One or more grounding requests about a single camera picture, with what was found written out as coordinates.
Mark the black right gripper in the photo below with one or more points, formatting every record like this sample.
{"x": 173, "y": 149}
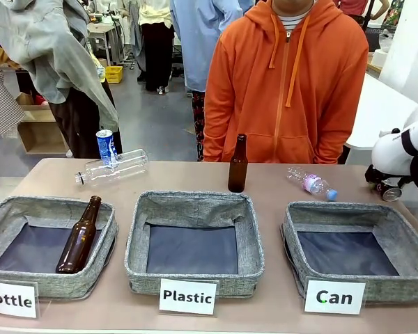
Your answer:
{"x": 398, "y": 181}

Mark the silver metal can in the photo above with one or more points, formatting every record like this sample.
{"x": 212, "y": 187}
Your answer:
{"x": 391, "y": 194}

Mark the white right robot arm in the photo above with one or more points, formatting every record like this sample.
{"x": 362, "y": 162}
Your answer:
{"x": 392, "y": 153}

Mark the grey fabric basket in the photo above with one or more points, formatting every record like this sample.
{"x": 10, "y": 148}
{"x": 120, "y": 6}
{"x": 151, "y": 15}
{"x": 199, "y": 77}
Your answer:
{"x": 195, "y": 205}
{"x": 7, "y": 278}
{"x": 397, "y": 215}

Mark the white Can label sign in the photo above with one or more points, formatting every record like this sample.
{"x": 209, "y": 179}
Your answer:
{"x": 334, "y": 297}

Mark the blue soda can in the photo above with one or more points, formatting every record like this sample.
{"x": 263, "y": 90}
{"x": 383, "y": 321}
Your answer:
{"x": 104, "y": 144}

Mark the white side table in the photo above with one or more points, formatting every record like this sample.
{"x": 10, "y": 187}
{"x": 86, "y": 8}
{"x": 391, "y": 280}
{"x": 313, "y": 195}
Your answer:
{"x": 376, "y": 108}

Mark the small pink-label water bottle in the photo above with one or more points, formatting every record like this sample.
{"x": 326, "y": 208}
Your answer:
{"x": 311, "y": 182}

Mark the person in orange hoodie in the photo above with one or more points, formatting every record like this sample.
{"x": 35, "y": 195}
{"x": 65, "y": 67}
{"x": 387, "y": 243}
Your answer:
{"x": 285, "y": 87}

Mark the brown glass bottle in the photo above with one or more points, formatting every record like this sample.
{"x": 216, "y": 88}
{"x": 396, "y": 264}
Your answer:
{"x": 78, "y": 240}
{"x": 237, "y": 170}

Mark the white Plastic label sign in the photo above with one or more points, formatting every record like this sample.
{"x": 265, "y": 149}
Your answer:
{"x": 187, "y": 296}

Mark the person in light blue shirt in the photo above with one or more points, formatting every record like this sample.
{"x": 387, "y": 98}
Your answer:
{"x": 198, "y": 41}

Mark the person in black trousers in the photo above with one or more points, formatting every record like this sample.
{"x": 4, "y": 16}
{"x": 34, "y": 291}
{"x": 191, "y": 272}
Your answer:
{"x": 155, "y": 52}

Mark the large clear plastic bottle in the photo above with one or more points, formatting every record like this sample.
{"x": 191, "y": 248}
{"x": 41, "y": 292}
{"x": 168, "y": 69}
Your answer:
{"x": 120, "y": 167}

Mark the yellow plastic crate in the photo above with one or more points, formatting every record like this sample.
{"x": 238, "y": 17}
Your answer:
{"x": 113, "y": 73}

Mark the person in dark brown trousers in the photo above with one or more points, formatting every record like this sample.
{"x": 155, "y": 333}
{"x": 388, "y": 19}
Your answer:
{"x": 76, "y": 128}

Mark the white background desk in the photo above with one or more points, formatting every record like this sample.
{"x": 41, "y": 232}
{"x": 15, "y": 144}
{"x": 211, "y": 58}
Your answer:
{"x": 99, "y": 35}

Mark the open wooden box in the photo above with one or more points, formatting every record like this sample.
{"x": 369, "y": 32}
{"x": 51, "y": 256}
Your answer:
{"x": 42, "y": 132}

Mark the checked cloth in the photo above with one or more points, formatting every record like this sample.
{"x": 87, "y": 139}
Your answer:
{"x": 1, "y": 101}

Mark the white Bottle label sign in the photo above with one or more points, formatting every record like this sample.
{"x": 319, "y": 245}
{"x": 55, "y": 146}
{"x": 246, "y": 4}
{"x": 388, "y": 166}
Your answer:
{"x": 8, "y": 300}

